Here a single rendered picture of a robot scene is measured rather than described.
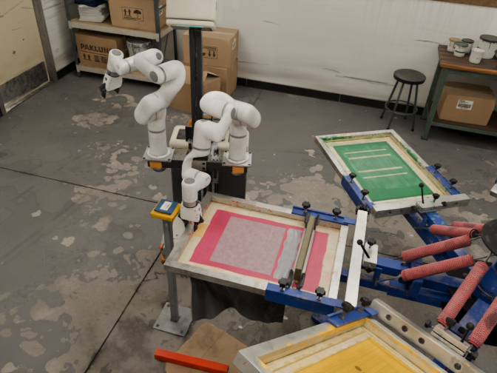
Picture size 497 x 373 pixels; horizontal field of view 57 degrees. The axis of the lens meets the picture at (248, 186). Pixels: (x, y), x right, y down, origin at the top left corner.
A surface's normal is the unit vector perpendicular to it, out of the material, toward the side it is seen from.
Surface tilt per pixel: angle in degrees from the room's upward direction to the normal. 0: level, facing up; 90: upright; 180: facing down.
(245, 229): 0
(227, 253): 0
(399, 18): 90
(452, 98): 83
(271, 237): 0
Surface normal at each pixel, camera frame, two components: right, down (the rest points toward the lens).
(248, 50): -0.28, 0.57
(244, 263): 0.04, -0.80
